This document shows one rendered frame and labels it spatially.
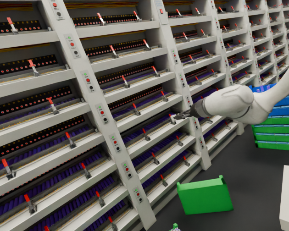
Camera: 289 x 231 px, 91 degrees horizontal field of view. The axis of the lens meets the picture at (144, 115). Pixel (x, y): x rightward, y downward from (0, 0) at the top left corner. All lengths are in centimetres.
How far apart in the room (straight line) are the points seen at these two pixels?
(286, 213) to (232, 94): 52
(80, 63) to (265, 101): 87
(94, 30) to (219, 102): 76
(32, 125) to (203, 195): 103
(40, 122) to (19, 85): 19
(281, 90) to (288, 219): 48
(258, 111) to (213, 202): 66
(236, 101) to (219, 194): 67
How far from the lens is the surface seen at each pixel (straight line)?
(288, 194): 93
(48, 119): 83
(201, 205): 115
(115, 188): 104
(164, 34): 124
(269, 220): 117
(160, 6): 132
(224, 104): 61
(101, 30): 100
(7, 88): 86
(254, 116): 73
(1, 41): 92
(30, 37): 92
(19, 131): 84
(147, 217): 118
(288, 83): 70
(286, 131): 161
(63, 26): 95
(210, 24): 181
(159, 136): 104
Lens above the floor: 91
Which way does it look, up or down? 11 degrees down
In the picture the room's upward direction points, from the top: 21 degrees counter-clockwise
